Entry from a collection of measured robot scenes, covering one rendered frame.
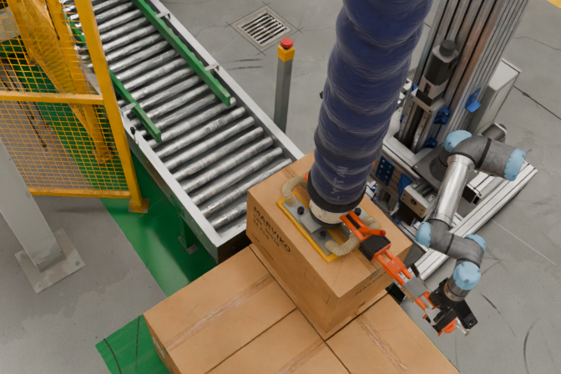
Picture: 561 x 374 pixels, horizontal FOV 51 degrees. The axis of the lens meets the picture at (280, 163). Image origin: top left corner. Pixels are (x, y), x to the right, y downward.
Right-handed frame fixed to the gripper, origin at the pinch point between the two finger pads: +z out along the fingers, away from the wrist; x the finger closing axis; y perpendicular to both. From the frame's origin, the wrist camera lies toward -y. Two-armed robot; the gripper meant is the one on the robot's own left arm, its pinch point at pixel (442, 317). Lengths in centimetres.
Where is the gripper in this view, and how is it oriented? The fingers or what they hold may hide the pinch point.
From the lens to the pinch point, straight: 225.2
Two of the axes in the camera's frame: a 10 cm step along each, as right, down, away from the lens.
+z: -0.5, 5.6, 8.3
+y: -6.0, -6.8, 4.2
